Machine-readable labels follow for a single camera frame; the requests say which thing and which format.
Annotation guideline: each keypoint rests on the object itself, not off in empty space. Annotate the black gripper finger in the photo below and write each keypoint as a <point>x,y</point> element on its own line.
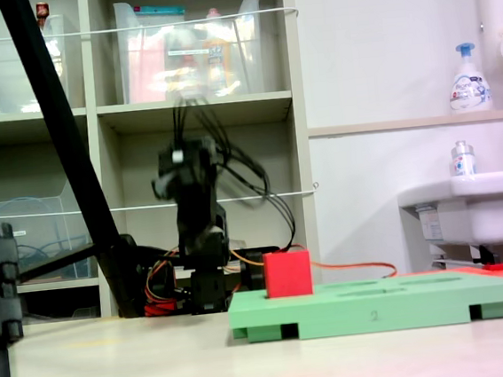
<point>164,185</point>

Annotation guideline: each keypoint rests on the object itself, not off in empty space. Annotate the red square block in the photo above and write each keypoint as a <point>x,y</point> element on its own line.
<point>288,274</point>

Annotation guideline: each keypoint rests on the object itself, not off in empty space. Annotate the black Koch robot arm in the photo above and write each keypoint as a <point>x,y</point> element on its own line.
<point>199,229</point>

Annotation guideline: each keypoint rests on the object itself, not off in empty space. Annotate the black clamp block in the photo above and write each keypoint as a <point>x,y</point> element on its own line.
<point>253,275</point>

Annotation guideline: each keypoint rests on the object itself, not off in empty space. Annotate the large clear plastic bin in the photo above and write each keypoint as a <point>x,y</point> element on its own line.
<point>190,60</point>

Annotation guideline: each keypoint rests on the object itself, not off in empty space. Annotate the pink packet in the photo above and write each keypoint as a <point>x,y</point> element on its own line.
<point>145,69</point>

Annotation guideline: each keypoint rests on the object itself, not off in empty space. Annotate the orange labelled bottle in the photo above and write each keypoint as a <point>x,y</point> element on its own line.
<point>217,58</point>

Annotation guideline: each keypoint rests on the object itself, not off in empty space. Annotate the clear angled file box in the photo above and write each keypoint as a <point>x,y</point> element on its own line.
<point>37,231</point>

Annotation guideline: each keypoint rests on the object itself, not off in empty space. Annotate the green board with holes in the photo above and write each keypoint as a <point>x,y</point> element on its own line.
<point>378,303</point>

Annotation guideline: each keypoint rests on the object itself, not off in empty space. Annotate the small clear sanitizer bottle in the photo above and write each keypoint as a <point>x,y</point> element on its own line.
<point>463,161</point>

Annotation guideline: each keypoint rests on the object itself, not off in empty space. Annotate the white blue pump bottle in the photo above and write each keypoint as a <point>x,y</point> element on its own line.
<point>469,87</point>

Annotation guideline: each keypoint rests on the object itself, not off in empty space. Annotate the white sink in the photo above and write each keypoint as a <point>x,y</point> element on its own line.
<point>480,206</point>

